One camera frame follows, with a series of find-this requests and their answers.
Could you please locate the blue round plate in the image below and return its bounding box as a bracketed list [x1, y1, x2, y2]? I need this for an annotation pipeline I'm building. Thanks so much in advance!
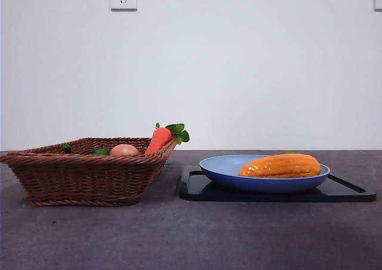
[198, 154, 332, 194]

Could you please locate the orange yellow corn cob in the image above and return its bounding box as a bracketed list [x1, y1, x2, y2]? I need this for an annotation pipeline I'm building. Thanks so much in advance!
[238, 153, 323, 179]

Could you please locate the brown wicker basket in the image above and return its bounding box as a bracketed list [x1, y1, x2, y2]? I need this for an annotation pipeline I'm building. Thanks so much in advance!
[0, 137, 178, 207]

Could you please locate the orange carrot with green leaves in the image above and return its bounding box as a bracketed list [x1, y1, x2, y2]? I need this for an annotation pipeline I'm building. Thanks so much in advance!
[144, 122, 190, 155]

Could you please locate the brown egg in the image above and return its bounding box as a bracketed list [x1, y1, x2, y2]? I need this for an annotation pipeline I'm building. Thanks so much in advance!
[109, 143, 140, 157]

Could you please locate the black rectangular tray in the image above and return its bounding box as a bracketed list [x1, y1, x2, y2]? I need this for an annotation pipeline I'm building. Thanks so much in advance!
[178, 169, 377, 203]

